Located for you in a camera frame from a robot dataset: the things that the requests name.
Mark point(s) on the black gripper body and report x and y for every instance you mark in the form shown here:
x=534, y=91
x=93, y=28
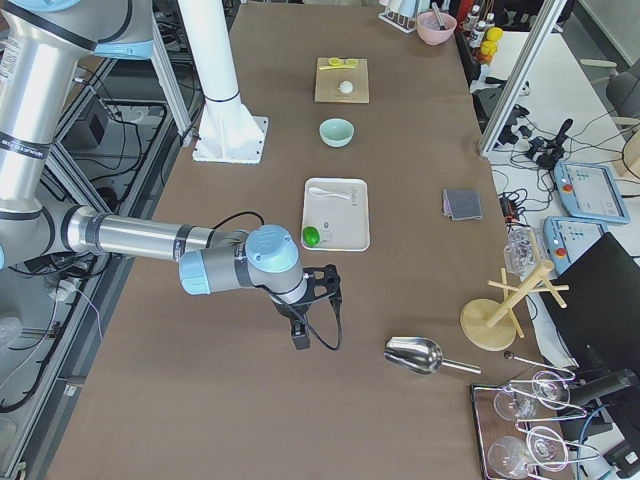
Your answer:
x=286, y=310

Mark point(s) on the white ceramic spoon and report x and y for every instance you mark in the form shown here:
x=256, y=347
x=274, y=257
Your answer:
x=322, y=193

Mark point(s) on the white steamed bun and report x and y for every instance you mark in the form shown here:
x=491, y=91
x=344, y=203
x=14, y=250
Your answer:
x=346, y=87

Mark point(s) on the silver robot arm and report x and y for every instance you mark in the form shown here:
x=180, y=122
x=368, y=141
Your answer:
x=47, y=40

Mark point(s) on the pale green bowl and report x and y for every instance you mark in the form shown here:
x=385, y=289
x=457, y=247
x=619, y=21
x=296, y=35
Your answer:
x=336, y=132

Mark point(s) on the pink bowl with ice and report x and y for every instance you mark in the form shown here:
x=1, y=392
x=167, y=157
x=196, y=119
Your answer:
x=429, y=30

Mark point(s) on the green lime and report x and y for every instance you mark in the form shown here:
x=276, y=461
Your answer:
x=311, y=236

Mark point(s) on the cream rabbit tray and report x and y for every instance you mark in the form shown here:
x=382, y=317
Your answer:
x=343, y=225

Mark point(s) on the metal scoop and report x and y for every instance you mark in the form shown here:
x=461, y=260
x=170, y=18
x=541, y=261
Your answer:
x=422, y=355

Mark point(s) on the grey folded cloth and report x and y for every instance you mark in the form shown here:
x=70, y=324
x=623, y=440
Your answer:
x=462, y=204

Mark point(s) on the wooden mug tree stand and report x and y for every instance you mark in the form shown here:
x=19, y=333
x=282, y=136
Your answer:
x=492, y=325

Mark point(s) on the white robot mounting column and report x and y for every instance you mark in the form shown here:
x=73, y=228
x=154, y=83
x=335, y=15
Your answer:
x=228, y=132

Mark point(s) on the bamboo cutting board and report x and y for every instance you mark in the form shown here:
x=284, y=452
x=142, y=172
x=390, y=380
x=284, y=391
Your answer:
x=342, y=80

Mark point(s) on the lower teach pendant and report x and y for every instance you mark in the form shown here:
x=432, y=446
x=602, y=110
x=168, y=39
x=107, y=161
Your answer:
x=568, y=238

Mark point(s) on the teach pendant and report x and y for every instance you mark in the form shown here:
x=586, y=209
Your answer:
x=589, y=191
x=568, y=238

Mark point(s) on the wine glass rack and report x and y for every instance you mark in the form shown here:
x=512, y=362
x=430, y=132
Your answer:
x=517, y=427

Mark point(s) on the upper teach pendant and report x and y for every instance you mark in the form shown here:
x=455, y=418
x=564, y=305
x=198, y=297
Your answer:
x=589, y=191

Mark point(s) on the black monitor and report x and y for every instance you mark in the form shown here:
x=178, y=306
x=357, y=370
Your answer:
x=600, y=325

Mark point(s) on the aluminium frame post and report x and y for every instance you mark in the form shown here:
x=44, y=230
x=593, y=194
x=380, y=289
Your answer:
x=546, y=20

